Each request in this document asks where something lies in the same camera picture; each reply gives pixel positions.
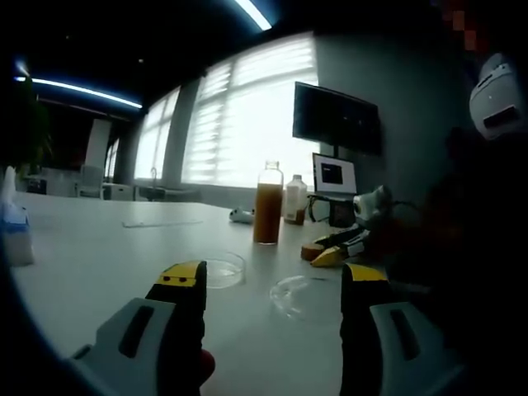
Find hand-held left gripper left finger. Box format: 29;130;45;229
68;259;209;396

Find bundle of black cables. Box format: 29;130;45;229
307;193;331;224

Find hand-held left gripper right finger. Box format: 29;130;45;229
340;262;467;396

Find green potted plant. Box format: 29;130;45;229
12;76;54;177

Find person's dark-clothed torso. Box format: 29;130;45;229
370;123;528;396

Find wooden bottle cap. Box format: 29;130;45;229
300;243;327;262

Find white handheld controller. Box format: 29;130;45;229
229;208;256;224

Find glass liquid culture medium bottle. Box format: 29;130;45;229
252;160;286;247

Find white table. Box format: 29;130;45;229
0;191;413;396

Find white window blinds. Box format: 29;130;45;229
134;32;321;189

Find steel sink with faucet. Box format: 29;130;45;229
134;167;203;203

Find clear glass Petri dish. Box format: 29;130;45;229
197;252;248;289

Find white worn chest device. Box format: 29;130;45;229
469;52;521;142

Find small glass dish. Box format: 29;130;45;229
270;275;343;323

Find blue and white tissue box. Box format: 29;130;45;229
0;164;36;267

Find plastic bottle with brown liquid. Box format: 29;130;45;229
283;174;309;226

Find long ceiling light strip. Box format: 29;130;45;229
14;75;144;110
233;0;273;31

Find wall-mounted black monitor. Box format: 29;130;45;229
292;81;381;157

